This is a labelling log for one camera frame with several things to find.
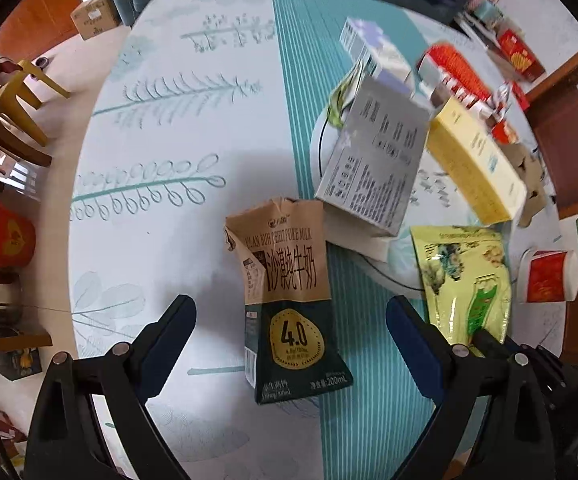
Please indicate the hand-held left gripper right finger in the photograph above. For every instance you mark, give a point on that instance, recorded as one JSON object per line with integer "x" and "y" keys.
{"x": 414, "y": 350}

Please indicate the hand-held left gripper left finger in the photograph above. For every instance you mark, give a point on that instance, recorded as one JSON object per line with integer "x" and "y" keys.
{"x": 169, "y": 350}

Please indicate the white round plate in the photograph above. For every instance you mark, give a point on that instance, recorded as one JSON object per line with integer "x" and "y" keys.
{"x": 404, "y": 260}

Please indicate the red snack box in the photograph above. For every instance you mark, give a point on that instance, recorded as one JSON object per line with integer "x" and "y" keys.
{"x": 519, "y": 55}

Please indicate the red white milk carton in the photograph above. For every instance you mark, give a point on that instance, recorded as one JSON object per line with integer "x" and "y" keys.
{"x": 503, "y": 130}

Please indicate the red paper cup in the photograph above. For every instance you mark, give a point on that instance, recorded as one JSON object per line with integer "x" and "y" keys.
{"x": 544, "y": 277}

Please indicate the yellow plastic chair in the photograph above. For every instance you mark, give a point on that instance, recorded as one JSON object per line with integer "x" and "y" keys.
{"x": 24, "y": 90}

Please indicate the yellow green snack bag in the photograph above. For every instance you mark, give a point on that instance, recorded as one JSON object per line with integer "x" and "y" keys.
{"x": 459, "y": 280}

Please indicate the brown and green milk carton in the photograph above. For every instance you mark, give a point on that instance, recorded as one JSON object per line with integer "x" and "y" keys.
{"x": 294, "y": 310}

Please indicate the red and white box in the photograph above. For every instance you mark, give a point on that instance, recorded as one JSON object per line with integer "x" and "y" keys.
{"x": 456, "y": 67}

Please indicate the brown cardboard piece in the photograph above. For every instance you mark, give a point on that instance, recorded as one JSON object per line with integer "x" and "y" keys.
{"x": 531, "y": 180}

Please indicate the red bucket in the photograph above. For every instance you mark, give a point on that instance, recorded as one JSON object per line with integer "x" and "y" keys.
{"x": 4, "y": 235}

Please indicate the purple and white carton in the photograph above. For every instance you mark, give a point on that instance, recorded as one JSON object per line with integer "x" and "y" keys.
{"x": 369, "y": 40}

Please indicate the brown wooden cabinet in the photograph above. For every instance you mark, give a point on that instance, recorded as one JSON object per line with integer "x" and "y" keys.
{"x": 569, "y": 125}

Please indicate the small dark round object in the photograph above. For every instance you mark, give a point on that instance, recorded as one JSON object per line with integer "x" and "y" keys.
{"x": 44, "y": 62}

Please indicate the grey printed cardboard box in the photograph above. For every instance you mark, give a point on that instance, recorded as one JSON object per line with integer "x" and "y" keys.
{"x": 374, "y": 160}

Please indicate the yellow cardboard box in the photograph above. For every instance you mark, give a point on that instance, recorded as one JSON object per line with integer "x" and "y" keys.
{"x": 474, "y": 160}

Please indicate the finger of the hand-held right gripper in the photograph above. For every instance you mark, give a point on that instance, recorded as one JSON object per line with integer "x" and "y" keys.
{"x": 489, "y": 341}

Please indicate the green white wrapper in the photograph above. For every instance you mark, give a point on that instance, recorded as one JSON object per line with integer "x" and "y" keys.
{"x": 344, "y": 97}

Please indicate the brown cardboard shipping box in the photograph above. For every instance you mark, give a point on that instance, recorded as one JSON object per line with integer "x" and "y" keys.
{"x": 96, "y": 17}

